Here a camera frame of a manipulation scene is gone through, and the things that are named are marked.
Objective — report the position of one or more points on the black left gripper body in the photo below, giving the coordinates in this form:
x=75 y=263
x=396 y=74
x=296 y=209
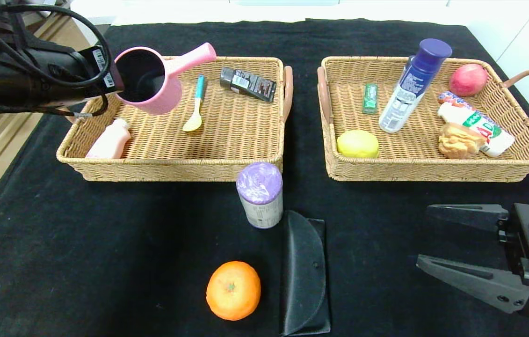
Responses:
x=105 y=68

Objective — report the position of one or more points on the white table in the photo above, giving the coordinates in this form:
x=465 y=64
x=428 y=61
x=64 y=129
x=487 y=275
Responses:
x=152 y=14

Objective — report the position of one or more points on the orange fruit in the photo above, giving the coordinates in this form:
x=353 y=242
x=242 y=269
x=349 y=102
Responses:
x=234 y=290

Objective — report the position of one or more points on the wicker basket with food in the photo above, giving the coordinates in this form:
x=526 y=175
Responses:
x=414 y=145

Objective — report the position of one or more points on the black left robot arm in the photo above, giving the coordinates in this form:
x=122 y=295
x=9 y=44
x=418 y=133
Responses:
x=11 y=70

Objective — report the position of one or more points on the red blue wrapped snack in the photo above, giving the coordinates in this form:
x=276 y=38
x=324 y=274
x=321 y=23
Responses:
x=447 y=98

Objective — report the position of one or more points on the red apple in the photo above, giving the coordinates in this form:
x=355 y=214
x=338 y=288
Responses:
x=467 y=80

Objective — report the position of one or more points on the black pouch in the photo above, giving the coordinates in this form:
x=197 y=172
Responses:
x=304 y=276

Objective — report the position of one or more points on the white yoghurt drink bottle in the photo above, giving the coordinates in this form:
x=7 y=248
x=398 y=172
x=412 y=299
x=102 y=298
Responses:
x=491 y=130

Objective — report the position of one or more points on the small clear dark-capped bottle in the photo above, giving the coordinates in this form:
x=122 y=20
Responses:
x=409 y=59

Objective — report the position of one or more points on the blue capped spray can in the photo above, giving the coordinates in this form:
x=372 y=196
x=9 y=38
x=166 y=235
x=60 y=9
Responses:
x=409 y=93

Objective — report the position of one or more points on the yellow lemon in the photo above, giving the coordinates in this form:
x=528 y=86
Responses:
x=358 y=144

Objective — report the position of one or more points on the grey shelf frame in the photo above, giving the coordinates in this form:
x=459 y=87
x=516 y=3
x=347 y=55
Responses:
x=61 y=23

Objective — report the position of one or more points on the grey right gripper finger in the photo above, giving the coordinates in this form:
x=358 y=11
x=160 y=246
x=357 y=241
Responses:
x=479 y=283
x=470 y=216

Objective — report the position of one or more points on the black tablecloth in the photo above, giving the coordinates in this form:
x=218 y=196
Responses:
x=199 y=37

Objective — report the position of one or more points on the green gum pack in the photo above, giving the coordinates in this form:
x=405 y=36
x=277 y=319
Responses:
x=369 y=99

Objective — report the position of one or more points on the pink lotion bottle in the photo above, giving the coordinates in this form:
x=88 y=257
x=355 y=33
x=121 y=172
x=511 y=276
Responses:
x=112 y=142

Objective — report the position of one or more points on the wicker basket with spatula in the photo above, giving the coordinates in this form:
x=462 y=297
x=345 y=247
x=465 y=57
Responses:
x=245 y=135

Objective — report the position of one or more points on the pink saucepan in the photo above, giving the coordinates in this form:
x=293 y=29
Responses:
x=161 y=100

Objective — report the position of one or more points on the dark cosmetic tube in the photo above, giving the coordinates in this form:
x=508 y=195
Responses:
x=250 y=85

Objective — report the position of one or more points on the purple lidded can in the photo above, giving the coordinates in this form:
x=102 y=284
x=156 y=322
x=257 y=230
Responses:
x=262 y=206

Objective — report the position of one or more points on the cream bread bun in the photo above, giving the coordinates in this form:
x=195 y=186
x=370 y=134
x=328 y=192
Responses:
x=460 y=140

